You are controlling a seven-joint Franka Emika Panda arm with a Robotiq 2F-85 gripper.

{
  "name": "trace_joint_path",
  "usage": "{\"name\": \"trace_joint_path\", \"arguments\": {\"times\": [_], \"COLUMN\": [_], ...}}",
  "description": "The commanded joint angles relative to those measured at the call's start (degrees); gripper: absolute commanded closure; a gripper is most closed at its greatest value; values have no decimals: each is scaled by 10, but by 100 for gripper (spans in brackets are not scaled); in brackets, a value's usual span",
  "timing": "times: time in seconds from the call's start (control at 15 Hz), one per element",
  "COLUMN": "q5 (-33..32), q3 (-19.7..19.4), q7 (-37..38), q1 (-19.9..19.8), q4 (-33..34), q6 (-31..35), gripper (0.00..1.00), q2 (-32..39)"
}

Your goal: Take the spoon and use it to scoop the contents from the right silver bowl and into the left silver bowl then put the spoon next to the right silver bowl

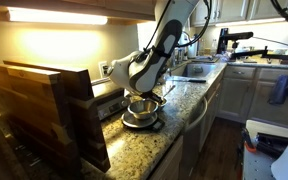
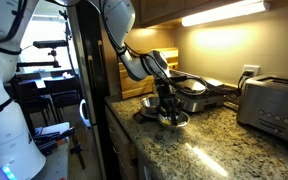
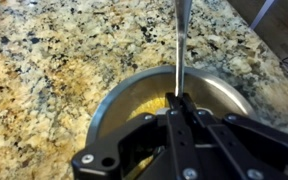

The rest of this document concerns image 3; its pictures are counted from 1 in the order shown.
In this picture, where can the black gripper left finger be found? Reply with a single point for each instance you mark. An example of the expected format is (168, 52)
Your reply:
(170, 150)

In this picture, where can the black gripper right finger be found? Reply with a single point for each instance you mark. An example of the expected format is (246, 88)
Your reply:
(250, 150)

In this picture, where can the silver metal spoon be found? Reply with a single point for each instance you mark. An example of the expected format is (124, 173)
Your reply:
(183, 40)

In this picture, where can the shallow steel bowl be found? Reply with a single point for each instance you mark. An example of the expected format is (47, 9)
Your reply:
(134, 86)

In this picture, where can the yellow grainy food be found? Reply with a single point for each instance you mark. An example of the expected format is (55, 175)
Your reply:
(150, 106)

